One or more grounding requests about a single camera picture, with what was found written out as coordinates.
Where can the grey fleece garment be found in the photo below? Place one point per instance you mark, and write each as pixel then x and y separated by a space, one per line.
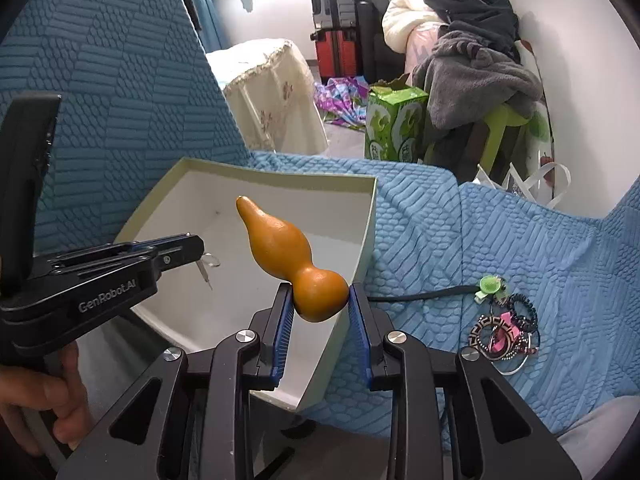
pixel 466 80

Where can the cream fluffy blanket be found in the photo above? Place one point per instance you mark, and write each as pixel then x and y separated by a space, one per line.
pixel 401 17

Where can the green cardboard carton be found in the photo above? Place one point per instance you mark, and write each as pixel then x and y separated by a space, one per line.
pixel 394 123

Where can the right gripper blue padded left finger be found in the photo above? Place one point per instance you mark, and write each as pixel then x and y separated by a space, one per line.
pixel 184 401

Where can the floral rolled mat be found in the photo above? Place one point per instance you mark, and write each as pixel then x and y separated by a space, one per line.
pixel 538 131

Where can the pink hair clip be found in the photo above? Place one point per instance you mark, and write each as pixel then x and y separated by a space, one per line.
pixel 504 335

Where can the colourful crumpled umbrella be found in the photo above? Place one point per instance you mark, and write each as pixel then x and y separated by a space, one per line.
pixel 342 101

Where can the green plastic stool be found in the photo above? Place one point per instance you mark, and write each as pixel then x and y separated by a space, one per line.
pixel 483 147

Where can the person's left hand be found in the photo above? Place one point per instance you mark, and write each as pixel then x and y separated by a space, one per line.
pixel 65 395

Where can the orange gourd ornament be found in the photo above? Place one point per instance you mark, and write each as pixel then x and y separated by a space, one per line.
pixel 283 251

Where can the blue textured sofa cover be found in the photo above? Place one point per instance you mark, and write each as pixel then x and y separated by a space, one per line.
pixel 138 95

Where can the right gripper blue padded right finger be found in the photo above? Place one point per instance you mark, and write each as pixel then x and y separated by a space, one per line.
pixel 493 433

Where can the cream lace covered table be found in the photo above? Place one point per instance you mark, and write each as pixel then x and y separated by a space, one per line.
pixel 269 88

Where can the pale green cardboard box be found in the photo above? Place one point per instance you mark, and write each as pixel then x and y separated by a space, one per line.
pixel 336 212

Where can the black patterned bangle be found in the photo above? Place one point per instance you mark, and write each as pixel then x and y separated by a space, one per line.
pixel 479 338

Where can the dark navy garment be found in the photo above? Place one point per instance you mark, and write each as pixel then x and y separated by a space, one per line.
pixel 493 22

